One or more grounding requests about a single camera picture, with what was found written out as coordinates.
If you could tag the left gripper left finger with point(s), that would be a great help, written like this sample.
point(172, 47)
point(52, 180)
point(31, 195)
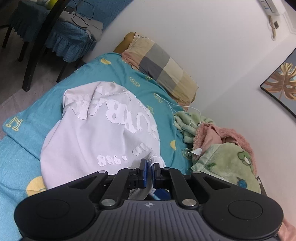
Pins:
point(123, 182)

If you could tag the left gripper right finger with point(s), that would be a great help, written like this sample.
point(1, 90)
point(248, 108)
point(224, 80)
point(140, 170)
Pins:
point(173, 180)

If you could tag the white t-shirt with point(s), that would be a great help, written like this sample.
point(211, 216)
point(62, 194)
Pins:
point(103, 127)

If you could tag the pink fleece blanket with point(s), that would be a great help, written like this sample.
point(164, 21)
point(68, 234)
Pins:
point(208, 134)

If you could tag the light green folded cloth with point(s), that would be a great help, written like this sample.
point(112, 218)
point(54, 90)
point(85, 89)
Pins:
point(188, 123)

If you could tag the green cartoon fleece blanket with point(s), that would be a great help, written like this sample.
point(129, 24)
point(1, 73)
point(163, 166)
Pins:
point(229, 162)

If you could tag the checkered pillow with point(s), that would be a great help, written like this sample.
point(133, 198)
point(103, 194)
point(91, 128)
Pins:
point(146, 56)

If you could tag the framed leaf picture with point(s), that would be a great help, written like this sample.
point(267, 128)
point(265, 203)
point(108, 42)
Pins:
point(281, 84)

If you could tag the grey cloth on chair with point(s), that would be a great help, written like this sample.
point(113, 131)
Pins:
point(92, 27)

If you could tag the yellow green plush toy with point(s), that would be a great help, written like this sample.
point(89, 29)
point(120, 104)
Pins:
point(51, 3)

